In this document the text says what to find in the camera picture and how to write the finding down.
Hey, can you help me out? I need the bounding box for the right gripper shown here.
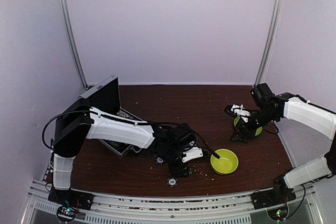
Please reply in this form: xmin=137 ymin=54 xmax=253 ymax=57
xmin=229 ymin=106 xmax=277 ymax=143

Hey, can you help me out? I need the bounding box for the purple 500 chip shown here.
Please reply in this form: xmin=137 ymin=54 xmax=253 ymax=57
xmin=167 ymin=177 xmax=178 ymax=187
xmin=156 ymin=157 xmax=164 ymax=165

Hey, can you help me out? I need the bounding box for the purple 500 chip front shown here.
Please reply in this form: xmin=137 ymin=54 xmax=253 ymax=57
xmin=167 ymin=177 xmax=178 ymax=187

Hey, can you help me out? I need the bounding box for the aluminium poker case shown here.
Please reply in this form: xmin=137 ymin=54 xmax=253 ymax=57
xmin=78 ymin=75 xmax=142 ymax=157

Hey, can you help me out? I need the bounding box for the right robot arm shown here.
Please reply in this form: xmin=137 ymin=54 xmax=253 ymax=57
xmin=224 ymin=83 xmax=335 ymax=204

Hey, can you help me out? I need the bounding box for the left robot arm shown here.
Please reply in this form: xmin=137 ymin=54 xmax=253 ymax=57
xmin=41 ymin=99 xmax=219 ymax=205

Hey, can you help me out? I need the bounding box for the green plate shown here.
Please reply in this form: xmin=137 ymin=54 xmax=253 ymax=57
xmin=234 ymin=116 xmax=263 ymax=137

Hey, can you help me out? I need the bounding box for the green bowl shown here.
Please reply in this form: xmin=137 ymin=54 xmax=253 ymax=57
xmin=210 ymin=148 xmax=239 ymax=175

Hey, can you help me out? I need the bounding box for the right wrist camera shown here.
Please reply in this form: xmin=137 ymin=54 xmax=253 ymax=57
xmin=224 ymin=104 xmax=251 ymax=123

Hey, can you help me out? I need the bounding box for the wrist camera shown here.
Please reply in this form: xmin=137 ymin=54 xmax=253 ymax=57
xmin=182 ymin=147 xmax=204 ymax=163
xmin=224 ymin=104 xmax=251 ymax=123

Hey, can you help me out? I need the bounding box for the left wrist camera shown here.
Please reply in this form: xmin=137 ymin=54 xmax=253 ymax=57
xmin=182 ymin=147 xmax=204 ymax=163

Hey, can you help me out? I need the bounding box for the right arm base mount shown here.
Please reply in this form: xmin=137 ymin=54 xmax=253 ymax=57
xmin=251 ymin=178 xmax=296 ymax=222

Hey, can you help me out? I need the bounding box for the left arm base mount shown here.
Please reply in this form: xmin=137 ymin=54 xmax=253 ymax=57
xmin=48 ymin=184 xmax=94 ymax=222

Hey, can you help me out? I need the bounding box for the right frame post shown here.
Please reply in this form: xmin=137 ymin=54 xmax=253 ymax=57
xmin=254 ymin=0 xmax=284 ymax=86

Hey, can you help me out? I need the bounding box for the frame post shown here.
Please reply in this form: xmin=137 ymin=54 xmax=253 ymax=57
xmin=60 ymin=0 xmax=88 ymax=90
xmin=254 ymin=0 xmax=284 ymax=86

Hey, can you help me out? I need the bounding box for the left frame post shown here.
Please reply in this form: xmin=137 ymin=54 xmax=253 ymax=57
xmin=60 ymin=0 xmax=88 ymax=90

